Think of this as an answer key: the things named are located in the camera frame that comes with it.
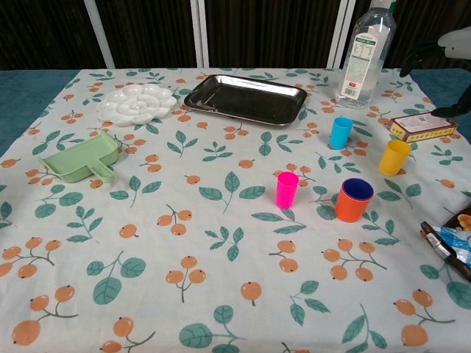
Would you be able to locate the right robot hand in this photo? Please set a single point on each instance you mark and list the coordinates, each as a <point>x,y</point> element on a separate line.
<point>458,44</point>

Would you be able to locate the yellow plastic cup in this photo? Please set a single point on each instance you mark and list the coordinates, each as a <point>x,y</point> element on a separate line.
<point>393,158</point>

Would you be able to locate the light blue plastic cup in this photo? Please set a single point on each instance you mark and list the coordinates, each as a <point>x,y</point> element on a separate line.
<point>340,134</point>

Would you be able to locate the pink plastic cup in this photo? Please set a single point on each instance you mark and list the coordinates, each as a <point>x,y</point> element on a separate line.
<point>287,191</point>

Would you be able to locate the small red cardboard box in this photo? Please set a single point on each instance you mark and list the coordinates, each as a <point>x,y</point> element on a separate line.
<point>423,128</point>

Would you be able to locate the clear plastic bottle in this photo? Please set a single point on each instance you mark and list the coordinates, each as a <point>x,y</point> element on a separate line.
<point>364,66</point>

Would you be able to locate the orange plastic cup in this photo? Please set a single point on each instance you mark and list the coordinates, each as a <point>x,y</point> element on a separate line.
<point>351,209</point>

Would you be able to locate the brown chocolate snack bag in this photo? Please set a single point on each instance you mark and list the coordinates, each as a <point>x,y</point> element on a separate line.
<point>456,242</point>

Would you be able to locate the stainless steel tray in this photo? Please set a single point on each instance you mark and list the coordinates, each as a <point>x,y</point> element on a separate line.
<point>246,99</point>

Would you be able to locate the floral print tablecloth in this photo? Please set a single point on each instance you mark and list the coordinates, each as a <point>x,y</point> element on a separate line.
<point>221,239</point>

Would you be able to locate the black partition screen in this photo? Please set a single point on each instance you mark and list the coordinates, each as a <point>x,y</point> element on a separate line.
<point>147,33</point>

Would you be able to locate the white flower paint palette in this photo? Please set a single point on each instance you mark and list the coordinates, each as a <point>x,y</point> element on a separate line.
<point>136,104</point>

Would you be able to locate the green plastic dustpan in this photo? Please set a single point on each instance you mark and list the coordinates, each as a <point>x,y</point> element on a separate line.
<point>82,160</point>

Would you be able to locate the teal table cover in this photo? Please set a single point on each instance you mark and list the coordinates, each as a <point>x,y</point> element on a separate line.
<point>22,95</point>

